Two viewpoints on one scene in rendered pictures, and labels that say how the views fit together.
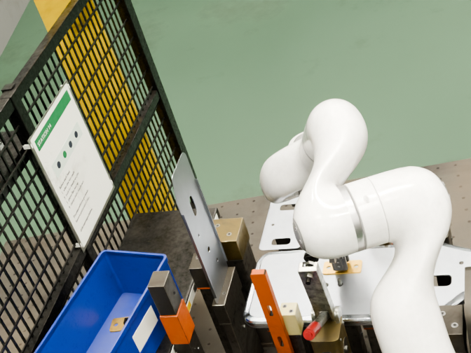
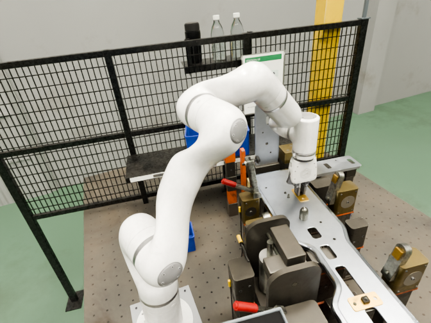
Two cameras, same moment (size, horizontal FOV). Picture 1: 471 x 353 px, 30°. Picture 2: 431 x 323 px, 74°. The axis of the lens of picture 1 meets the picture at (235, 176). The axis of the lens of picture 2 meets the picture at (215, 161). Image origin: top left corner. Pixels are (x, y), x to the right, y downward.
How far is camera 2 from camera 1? 1.11 m
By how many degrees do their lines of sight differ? 47
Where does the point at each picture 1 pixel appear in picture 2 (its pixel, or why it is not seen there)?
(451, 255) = (336, 232)
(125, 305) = not seen: hidden behind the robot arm
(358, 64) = not seen: outside the picture
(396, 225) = (197, 124)
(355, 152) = (231, 86)
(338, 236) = (179, 109)
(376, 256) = (315, 204)
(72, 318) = not seen: hidden behind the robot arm
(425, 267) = (189, 152)
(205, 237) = (267, 137)
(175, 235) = (282, 140)
